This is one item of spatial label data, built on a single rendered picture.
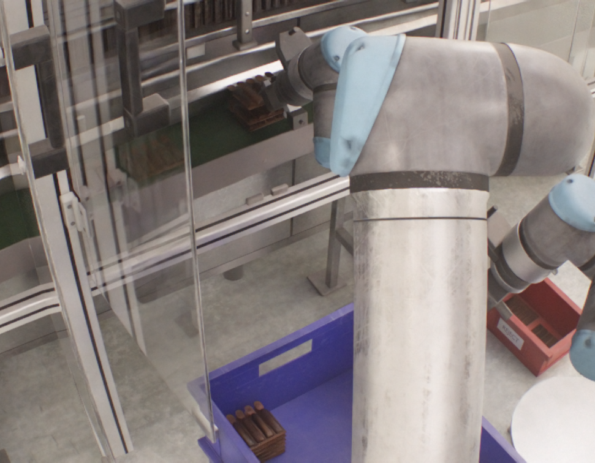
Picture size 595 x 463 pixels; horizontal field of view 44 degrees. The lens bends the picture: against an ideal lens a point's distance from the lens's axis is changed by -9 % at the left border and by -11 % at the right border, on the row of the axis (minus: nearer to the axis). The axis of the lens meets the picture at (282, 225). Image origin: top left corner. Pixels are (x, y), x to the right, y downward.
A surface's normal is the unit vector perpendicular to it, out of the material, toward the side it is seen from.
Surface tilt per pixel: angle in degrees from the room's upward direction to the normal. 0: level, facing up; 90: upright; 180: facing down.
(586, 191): 20
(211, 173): 90
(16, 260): 90
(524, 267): 89
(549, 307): 90
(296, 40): 45
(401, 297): 50
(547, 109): 56
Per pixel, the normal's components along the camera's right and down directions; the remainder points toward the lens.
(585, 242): -0.32, 0.35
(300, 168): 0.52, 0.59
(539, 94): 0.25, -0.07
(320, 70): -0.73, -0.06
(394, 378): -0.49, -0.03
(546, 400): 0.02, -0.73
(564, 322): -0.84, 0.36
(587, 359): -0.52, 0.63
